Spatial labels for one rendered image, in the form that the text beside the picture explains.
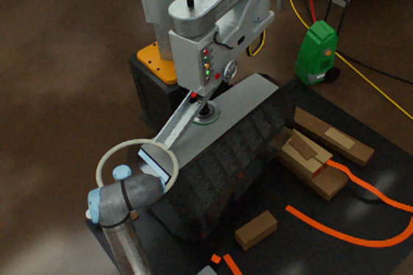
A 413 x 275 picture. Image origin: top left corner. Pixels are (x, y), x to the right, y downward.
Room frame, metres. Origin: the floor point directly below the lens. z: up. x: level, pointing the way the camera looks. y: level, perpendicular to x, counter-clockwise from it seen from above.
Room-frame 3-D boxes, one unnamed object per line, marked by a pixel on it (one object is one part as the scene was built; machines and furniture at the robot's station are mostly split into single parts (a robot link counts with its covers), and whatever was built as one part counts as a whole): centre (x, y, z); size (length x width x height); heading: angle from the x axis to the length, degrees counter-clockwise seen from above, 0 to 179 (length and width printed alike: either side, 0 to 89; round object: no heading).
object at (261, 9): (2.44, -0.42, 1.32); 0.19 x 0.19 x 0.20
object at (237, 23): (2.23, -0.26, 1.28); 0.74 x 0.23 x 0.49; 139
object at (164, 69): (2.66, 0.19, 0.76); 0.49 x 0.49 x 0.05; 34
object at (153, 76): (2.66, 0.19, 0.37); 0.66 x 0.66 x 0.74; 34
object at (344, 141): (2.12, -1.10, 0.10); 0.25 x 0.10 x 0.01; 38
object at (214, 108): (1.94, 0.01, 0.82); 0.21 x 0.21 x 0.01
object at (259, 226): (1.39, -0.27, 0.07); 0.30 x 0.12 x 0.12; 118
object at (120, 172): (1.22, 0.46, 1.18); 0.10 x 0.09 x 0.12; 13
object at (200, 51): (1.82, -0.03, 1.35); 0.08 x 0.03 x 0.28; 139
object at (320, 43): (3.03, -1.14, 0.43); 0.35 x 0.35 x 0.87; 19
